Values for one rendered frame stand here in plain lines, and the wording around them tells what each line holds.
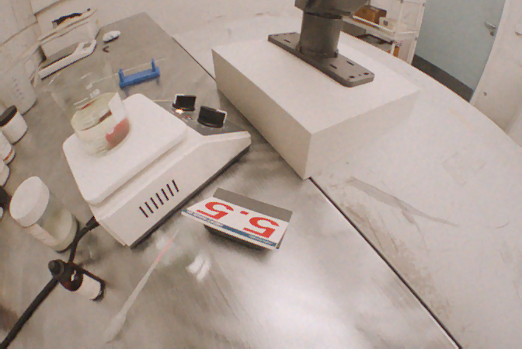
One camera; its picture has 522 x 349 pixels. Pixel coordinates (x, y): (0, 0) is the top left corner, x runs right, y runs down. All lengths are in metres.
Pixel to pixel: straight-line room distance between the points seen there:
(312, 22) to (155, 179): 0.29
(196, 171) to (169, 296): 0.13
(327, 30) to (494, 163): 0.38
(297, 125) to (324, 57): 0.16
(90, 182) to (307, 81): 0.27
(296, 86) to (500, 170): 0.40
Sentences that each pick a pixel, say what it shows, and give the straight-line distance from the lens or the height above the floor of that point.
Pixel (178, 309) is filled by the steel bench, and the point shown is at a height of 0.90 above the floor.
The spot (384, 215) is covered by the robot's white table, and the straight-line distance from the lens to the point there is 0.29.
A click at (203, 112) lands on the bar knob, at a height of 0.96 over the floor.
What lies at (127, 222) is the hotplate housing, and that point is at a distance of 0.24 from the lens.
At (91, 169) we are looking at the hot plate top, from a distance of 0.24.
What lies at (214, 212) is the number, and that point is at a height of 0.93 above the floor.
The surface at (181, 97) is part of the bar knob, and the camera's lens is 0.32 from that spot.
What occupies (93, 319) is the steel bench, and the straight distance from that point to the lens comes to 0.29.
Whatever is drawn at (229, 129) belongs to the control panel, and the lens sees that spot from 0.29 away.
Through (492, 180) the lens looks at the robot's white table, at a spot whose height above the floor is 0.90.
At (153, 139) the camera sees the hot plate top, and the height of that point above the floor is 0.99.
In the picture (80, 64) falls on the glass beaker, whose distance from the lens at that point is 0.26.
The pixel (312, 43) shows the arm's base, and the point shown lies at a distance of 0.37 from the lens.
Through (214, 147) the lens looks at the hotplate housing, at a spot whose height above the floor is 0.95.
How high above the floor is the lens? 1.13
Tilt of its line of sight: 46 degrees down
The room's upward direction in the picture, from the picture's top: 2 degrees counter-clockwise
